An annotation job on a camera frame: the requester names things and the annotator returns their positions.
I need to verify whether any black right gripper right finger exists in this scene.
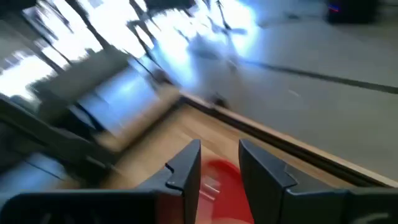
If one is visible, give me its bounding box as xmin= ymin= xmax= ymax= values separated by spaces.
xmin=238 ymin=139 xmax=298 ymax=224

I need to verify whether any red plastic tray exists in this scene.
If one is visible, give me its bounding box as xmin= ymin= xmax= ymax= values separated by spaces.
xmin=155 ymin=158 xmax=254 ymax=224

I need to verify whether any dark box with red light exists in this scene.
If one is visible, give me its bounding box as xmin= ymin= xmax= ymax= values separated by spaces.
xmin=325 ymin=0 xmax=382 ymax=25

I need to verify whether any grey desk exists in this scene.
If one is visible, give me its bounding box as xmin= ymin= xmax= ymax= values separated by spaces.
xmin=29 ymin=49 xmax=133 ymax=125

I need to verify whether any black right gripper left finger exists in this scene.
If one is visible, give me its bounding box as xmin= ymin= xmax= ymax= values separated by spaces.
xmin=136 ymin=139 xmax=202 ymax=224

